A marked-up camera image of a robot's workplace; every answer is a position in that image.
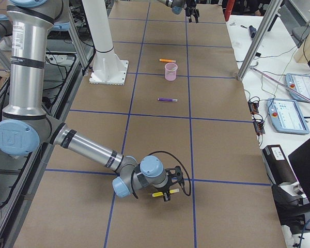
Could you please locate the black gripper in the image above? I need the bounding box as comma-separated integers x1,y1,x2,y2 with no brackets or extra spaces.
185,0,199,23
162,176,174,202

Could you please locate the yellow marker pen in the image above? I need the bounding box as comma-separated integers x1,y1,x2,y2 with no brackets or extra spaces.
152,189,180,197

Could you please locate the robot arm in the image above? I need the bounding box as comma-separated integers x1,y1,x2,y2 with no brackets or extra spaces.
159,0,200,23
0,1,180,201

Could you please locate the orange marker pen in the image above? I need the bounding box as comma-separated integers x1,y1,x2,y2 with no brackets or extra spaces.
159,58,176,63

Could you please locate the purple marker pen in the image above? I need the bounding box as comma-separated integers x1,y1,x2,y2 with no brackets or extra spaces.
157,98,178,102

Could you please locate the brown paper table mat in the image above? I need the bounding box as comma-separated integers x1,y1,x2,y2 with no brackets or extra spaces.
15,2,285,247

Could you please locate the long grabber stick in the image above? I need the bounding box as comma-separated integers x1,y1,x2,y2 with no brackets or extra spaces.
250,66,310,103

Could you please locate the black label printer box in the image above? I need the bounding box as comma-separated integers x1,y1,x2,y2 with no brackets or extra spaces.
262,145,297,185

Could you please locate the far blue teach pendant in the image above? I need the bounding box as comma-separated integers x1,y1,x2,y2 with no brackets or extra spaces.
285,73,310,99

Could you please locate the blue teach pendant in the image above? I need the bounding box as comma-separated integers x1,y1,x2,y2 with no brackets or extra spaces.
267,98,309,135
285,73,310,99

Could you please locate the near blue teach pendant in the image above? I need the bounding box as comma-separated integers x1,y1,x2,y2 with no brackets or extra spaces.
267,98,309,135

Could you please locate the black computer monitor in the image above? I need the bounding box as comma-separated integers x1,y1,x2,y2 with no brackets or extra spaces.
288,138,310,201

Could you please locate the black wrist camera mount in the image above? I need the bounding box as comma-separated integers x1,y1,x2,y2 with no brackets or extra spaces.
166,166,184,188

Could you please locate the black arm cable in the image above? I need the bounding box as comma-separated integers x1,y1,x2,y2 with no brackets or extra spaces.
130,151,192,199

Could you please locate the aluminium frame post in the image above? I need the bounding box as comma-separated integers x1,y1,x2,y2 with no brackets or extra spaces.
237,0,283,81

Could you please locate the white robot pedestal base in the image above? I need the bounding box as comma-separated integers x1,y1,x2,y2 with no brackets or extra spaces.
82,0,129,85

